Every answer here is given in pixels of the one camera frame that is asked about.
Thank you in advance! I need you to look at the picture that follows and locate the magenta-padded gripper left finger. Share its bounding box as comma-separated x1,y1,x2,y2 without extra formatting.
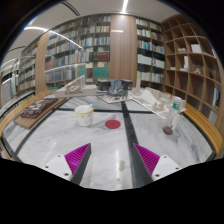
43,142,92,186

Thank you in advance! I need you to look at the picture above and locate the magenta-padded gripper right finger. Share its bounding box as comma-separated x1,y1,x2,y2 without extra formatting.
133,143,183,188

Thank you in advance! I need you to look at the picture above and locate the clear bottle with green label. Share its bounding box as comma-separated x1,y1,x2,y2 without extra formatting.
162,97,187,136

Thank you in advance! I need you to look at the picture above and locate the white cup with yellow rim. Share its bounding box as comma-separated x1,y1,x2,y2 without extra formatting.
74,104,95,128

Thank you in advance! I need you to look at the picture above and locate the flat round red coaster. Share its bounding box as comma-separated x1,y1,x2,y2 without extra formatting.
104,119,122,130

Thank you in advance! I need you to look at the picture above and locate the large white terraced architectural model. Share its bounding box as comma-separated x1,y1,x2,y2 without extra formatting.
128,78,188,120

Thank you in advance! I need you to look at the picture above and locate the white architectural model with ramp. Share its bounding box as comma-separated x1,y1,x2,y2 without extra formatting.
54,74,98,99

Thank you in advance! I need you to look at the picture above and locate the flat white site model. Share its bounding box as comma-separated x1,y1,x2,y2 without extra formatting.
97,93,133,104

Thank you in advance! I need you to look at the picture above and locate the dark grey building model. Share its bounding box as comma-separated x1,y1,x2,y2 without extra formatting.
96,78,134,98

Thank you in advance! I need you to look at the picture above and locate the wooden cubby shelf unit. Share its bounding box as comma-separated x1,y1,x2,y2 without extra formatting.
160,13,224,134

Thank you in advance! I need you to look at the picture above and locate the tall bookshelf full of books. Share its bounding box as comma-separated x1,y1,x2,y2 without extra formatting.
11,13,166,98

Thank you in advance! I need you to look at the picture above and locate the straight ceiling light strip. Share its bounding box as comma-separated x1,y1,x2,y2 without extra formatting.
120,0,130,14

